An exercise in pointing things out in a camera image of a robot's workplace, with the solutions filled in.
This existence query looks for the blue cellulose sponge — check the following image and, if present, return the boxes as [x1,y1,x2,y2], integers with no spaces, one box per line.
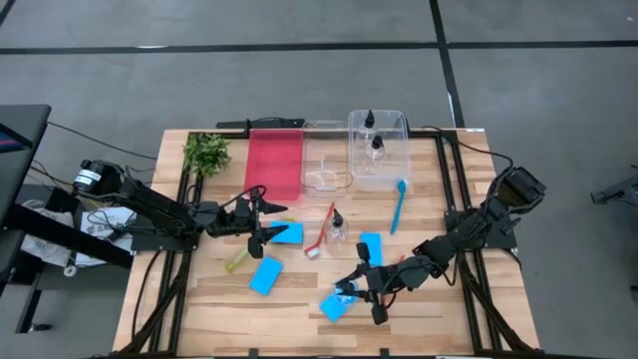
[359,231,385,268]
[271,220,305,245]
[318,283,360,324]
[247,255,285,297]

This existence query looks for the narrow clear plastic bin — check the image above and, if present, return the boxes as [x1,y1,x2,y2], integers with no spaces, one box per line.
[300,119,354,198]

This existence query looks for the black desk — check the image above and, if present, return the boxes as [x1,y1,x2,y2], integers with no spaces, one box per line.
[0,103,136,335]

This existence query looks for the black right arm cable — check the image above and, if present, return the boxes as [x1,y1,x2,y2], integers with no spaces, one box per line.
[421,124,515,174]

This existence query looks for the blue dish brush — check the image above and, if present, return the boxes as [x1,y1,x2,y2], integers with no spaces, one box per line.
[389,179,410,235]

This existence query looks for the green plant in white pot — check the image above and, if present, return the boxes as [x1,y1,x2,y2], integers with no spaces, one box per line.
[181,133,233,180]

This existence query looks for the white printed bag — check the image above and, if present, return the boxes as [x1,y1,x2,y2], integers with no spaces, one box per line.
[74,204,137,268]

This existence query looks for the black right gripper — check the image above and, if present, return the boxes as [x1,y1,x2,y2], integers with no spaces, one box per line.
[333,241,416,327]

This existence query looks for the black power strip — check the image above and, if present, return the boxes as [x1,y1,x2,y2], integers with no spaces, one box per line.
[215,117,306,132]

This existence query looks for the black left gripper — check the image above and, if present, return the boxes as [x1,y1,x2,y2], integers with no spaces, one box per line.
[204,186,291,259]

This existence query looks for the red translucent plastic bin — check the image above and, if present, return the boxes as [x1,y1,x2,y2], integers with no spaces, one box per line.
[242,128,305,202]

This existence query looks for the black aluminium rig frame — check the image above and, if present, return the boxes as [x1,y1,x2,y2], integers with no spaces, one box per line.
[117,128,537,359]

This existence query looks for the large clear plastic bin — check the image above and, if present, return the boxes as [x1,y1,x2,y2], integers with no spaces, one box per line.
[347,109,412,193]

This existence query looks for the grey crumpled bag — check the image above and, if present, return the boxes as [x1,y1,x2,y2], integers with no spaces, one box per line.
[19,198,76,268]

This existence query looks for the black floor cable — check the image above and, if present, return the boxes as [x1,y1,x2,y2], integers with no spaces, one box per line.
[47,121,159,162]

